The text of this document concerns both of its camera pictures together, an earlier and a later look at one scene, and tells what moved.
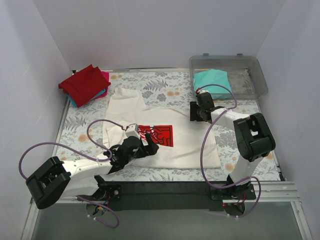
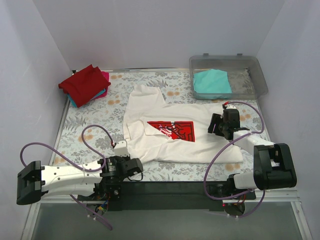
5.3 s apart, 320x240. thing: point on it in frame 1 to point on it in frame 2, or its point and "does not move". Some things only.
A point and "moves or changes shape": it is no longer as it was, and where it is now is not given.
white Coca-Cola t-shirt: (184, 140) moves or changes shape
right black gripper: (196, 112) to (215, 123)
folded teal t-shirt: (98, 94) does not move
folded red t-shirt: (84, 85) does not move
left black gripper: (145, 147) to (135, 166)
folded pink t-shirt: (106, 76) does not move
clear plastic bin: (228, 77) does not move
